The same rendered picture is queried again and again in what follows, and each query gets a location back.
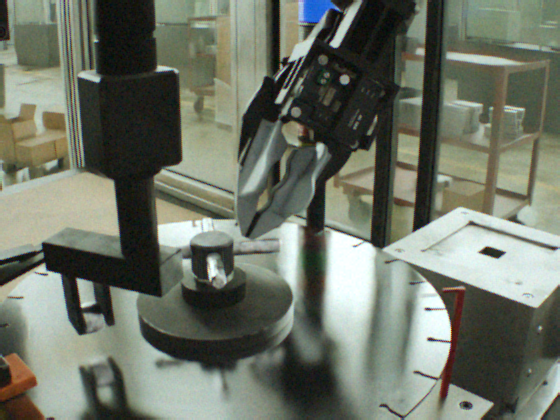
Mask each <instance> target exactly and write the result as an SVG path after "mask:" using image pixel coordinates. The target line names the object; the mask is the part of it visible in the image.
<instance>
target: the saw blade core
mask: <svg viewBox="0 0 560 420"><path fill-rule="evenodd" d="M201 221H202V220H196V221H195V227H192V222H191V221H186V222H177V223H170V224H164V225H158V232H159V243H160V244H162V245H167V246H174V245H186V244H190V239H191V238H192V237H193V236H194V235H196V234H198V233H200V232H202V230H201ZM280 225H281V224H280ZM280 225H278V226H277V227H276V228H274V229H273V230H271V231H269V232H268V233H267V234H264V235H262V236H260V237H258V238H256V239H254V240H262V239H274V238H279V239H280V240H282V245H283V249H282V250H281V252H277V253H266V254H253V255H242V256H234V263H242V264H247V265H256V266H259V267H263V268H266V269H268V270H269V271H272V272H274V273H275V274H277V275H279V276H280V277H282V278H283V279H284V280H285V281H286V282H287V283H288V284H290V288H291V290H292V293H293V313H292V316H291V318H290V320H289V323H288V325H287V326H285V327H284V328H283V329H282V330H281V331H280V332H278V333H277V334H276V335H274V336H272V337H271V338H268V339H266V340H264V341H262V342H260V343H257V344H256V345H253V346H250V347H248V346H246V347H242V348H239V349H234V350H228V351H221V352H215V351H193V350H187V349H181V348H177V347H173V346H170V345H167V344H165V343H163V342H160V341H158V340H156V339H155V338H154V337H153V336H151V335H148V334H147V333H146V332H145V331H144V330H143V328H142V326H141V324H140V322H139V319H138V311H137V307H136V299H137V296H138V294H139V293H138V292H133V291H129V290H124V289H120V288H116V287H112V286H110V293H111V301H112V305H113V309H114V316H115V325H112V326H110V327H109V326H108V325H107V324H106V323H105V329H103V330H101V331H100V332H97V333H92V334H87V335H86V334H85V335H83V336H82V335H79V334H77V332H76V330H75V328H74V327H73V326H72V324H71V323H70V322H69V321H68V317H67V311H66V305H65V299H64V294H63V288H62V282H61V277H60V274H56V273H53V272H49V271H46V268H45V265H44V266H42V267H41V268H40V269H38V270H35V274H34V273H32V274H31V275H30V276H28V277H26V278H25V279H24V280H23V281H22V282H20V283H19V284H18V286H16V287H15V288H14V289H13V290H12V291H11V292H10V293H8V295H7V298H5V299H4V300H3V301H2V303H1V304H0V354H1V355H2V357H6V356H8V355H9V356H10V355H11V354H13V353H16V354H17V355H18V356H19V358H20V359H21V360H22V361H23V362H24V363H25V364H26V365H27V366H28V367H29V368H30V370H31V371H32V372H33V373H34V374H35V375H36V377H37V381H38V385H37V386H36V387H32V388H31V389H28V390H26V391H24V392H21V393H20V394H17V395H15V396H12V397H11V398H7V399H6V400H7V403H6V404H5V405H3V406H2V408H3V409H5V411H6V412H7V413H8V415H10V416H11V417H12V418H13V420H401V419H404V418H406V417H407V416H408V415H410V414H411V412H412V411H413V410H415V409H416V408H417V407H418V406H419V405H420V404H421V402H423V400H424V399H425V398H426V396H427V395H428V394H429V393H430V392H431V391H432V389H433V388H434V386H435V385H436V383H437V381H438V379H439V377H440V375H441V373H442V371H443V369H444V367H445V364H446V361H447V357H448V352H449V347H450V343H451V332H450V325H449V324H450V322H449V318H448V315H447V313H446V310H445V306H444V305H443V303H442V302H441V298H440V297H439V296H438V295H437V296H436V297H433V298H419V297H418V294H423V293H436V292H435V289H434V288H433V287H432V286H430V285H429V282H428V283H426V281H427V280H426V279H425V278H424V277H421V275H420V274H419V273H418V272H417V271H415V270H414V269H413V268H412V267H411V266H408V265H407V264H405V263H404V262H403V261H402V260H398V258H397V257H395V256H393V254H389V253H387V252H385V251H383V250H382V249H380V248H378V247H375V246H373V245H371V244H368V243H367V242H366V243H363V241H362V240H356V239H353V238H351V237H348V236H345V235H342V234H338V233H335V232H332V231H328V230H326V231H325V232H323V229H319V228H315V227H311V226H305V225H299V224H293V223H286V222H284V223H283V224H282V225H281V228H280V229H278V227H279V226H280ZM321 233H322V234H321ZM320 234H321V236H318V235H320ZM357 246H358V247H357ZM354 247H356V248H354ZM390 263H391V264H390ZM44 276H45V277H44ZM410 284H413V285H410ZM436 294H437V293H436ZM19 299H21V300H19ZM426 310H430V311H426ZM4 326H8V327H5V328H3V327H4ZM428 340H432V341H434V342H429V341H428ZM414 373H419V374H420V375H421V376H415V375H414ZM382 407H386V408H388V410H389V412H391V413H393V414H394V415H392V414H391V413H389V412H387V411H383V410H381V409H380V408H382ZM395 415H396V416H398V417H400V418H401V419H399V418H398V417H396V416H395Z"/></svg>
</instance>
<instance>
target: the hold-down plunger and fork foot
mask: <svg viewBox="0 0 560 420"><path fill-rule="evenodd" d="M114 188H115V196H116V213H117V222H118V231H119V236H114V235H109V234H103V233H98V232H93V231H88V230H82V229H77V228H72V227H65V228H64V229H62V230H61V231H60V232H58V233H56V234H55V235H53V236H50V237H49V238H47V239H46V240H44V241H43V242H42V243H41V245H42V252H43V257H44V263H45V268H46V271H49V272H53V273H56V274H60V277H61V282H62V288H63V294H64V299H65V305H66V311H67V317H68V321H69V322H70V323H71V324H72V326H73V327H74V328H75V330H76V332H77V334H79V335H82V336H83V335H85V334H86V328H85V322H84V316H83V312H82V308H81V303H80V297H79V291H78V284H77V279H81V280H86V281H90V282H92V283H93V289H94V297H95V301H97V302H98V303H99V307H100V309H101V310H102V313H103V317H104V321H105V323H106V324H107V325H108V326H109V327H110V326H112V325H115V316H114V309H113V305H112V301H111V293H110V286H112V287H116V288H120V289H124V290H129V291H133V292H138V293H142V294H147V295H152V296H156V297H163V296H165V295H166V294H167V293H168V292H169V291H171V290H172V288H173V287H174V286H176V285H177V284H179V283H180V282H181V281H182V280H183V262H182V250H181V248H178V247H173V246H167V245H162V244H160V243H159V232H158V220H157V208H156V197H155V185H154V177H151V178H148V179H143V180H138V181H117V180H114ZM76 278H77V279H76Z"/></svg>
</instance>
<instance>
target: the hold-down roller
mask: <svg viewBox="0 0 560 420"><path fill-rule="evenodd" d="M81 308H82V312H83V316H84V322H85V328H86V335H87V334H92V333H97V332H100V331H101V330H103V329H105V322H104V317H103V313H102V310H101V309H100V307H99V303H98V302H97V301H92V302H88V303H86V304H85V303H83V304H81Z"/></svg>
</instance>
